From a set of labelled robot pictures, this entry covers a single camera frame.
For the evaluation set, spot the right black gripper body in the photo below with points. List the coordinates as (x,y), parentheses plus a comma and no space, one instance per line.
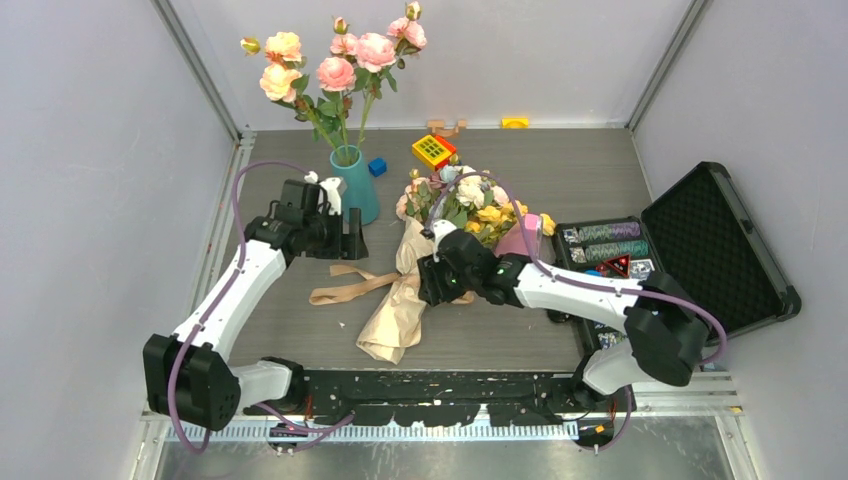
(444,282)

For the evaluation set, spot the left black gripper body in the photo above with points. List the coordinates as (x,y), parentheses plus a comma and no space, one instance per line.
(325,234)

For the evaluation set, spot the tan satin ribbon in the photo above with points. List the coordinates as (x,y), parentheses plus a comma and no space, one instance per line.
(346,293)

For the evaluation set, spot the paper flower bouquet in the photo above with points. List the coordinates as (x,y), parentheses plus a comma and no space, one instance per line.
(476,204)

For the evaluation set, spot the teal ceramic vase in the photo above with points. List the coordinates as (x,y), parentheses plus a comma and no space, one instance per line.
(361,189)

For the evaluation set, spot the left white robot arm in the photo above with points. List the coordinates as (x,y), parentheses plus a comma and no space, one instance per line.
(188,375)

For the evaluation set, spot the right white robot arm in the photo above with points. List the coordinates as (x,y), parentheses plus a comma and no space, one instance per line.
(665,330)

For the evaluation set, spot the pink plastic box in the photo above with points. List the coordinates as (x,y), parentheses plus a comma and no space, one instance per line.
(523,235)

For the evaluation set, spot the small blue cube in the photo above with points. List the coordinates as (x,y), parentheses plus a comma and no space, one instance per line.
(377,167)

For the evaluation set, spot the colourful toy block house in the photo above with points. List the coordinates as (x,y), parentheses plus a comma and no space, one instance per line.
(434,151)

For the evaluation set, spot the wooden toy piece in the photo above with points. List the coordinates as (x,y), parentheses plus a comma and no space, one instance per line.
(440,128)

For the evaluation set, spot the pink peach rose stems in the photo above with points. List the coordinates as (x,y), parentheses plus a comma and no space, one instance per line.
(337,98)

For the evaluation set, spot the yellow toy block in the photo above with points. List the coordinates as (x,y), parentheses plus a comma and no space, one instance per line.
(514,123)

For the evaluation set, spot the red triangle card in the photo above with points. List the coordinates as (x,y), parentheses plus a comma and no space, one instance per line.
(620,264)

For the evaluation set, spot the black poker chip case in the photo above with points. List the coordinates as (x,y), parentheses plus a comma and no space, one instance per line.
(699,232)

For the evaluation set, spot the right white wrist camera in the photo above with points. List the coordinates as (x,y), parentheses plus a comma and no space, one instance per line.
(436,232)

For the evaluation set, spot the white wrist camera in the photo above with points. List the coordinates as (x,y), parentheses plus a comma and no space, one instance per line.
(436,232)
(331,190)

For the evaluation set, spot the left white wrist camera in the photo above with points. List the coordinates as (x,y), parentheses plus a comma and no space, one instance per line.
(331,190)

